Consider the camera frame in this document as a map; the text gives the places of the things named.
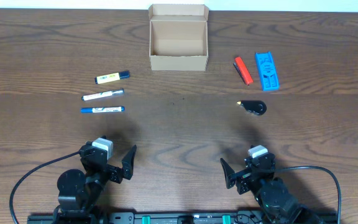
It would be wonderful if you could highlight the black cap whiteboard marker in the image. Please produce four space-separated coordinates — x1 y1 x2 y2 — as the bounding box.
81 89 124 101

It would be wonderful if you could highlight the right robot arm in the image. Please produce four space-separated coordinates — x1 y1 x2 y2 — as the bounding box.
220 152 324 223

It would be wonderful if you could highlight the red stapler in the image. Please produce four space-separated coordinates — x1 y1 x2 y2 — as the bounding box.
234 57 254 86

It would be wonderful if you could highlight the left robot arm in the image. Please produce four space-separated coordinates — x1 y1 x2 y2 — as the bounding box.
53 136 137 223

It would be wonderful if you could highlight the yellow highlighter marker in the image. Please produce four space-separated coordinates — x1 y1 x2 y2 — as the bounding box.
94 70 130 85

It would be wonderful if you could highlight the cardboard box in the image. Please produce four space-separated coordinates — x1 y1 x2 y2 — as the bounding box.
149 4 209 71

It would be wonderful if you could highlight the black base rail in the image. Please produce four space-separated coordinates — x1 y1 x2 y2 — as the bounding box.
27 210 337 224

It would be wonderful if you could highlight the black tape dispenser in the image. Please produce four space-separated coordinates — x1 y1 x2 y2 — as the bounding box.
237 100 267 116

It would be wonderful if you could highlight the blue plastic holder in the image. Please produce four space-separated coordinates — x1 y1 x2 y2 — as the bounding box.
255 52 280 91

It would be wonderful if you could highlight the blue whiteboard marker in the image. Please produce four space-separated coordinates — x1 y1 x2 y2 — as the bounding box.
80 106 125 113

